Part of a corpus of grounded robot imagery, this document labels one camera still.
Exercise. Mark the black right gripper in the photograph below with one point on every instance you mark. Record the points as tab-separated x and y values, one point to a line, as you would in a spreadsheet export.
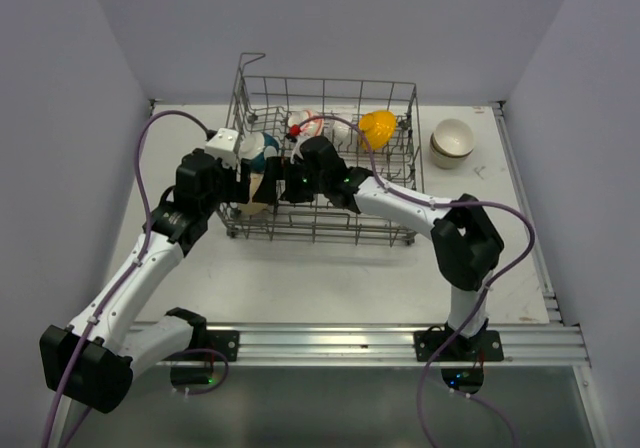
279	168

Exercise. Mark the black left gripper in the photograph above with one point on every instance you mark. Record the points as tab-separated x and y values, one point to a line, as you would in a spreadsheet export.
238	189

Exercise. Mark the beige speckled bowl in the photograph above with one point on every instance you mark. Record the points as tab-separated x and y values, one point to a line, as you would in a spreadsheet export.
444	160

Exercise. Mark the beige bowl olive drawing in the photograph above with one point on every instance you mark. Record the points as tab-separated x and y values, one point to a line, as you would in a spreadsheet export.
453	138

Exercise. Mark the cream bowl bird drawing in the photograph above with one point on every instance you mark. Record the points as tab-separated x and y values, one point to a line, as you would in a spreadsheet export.
256	203

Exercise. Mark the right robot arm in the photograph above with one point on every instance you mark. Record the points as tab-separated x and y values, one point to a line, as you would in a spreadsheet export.
467	245

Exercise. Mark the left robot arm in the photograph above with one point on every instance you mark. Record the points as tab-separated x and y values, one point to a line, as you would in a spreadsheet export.
92	360

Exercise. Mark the teal and white bowl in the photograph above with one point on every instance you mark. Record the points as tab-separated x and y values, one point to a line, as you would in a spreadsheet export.
256	148

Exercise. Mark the white bowl orange pattern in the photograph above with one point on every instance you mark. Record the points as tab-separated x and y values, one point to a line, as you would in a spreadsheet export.
305	122

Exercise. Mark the small white bowl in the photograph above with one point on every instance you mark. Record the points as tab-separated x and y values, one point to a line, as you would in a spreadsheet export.
341	127

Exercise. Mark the yellow ribbed bowl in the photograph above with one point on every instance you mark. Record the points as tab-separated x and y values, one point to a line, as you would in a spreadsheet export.
378	128

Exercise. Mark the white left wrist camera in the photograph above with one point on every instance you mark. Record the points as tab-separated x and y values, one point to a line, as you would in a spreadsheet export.
224	146

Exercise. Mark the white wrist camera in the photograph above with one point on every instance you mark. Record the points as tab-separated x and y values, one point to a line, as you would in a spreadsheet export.
224	146
297	150

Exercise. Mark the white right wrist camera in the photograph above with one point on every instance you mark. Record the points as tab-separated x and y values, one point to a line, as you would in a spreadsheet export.
297	150

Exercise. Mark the grey wire dish rack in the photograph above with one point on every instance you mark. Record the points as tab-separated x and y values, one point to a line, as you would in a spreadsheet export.
315	201

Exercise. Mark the aluminium front rail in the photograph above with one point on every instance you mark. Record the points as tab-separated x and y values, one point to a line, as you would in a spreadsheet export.
393	345

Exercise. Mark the aluminium side rail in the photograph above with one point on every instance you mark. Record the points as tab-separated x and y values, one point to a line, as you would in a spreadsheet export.
546	286

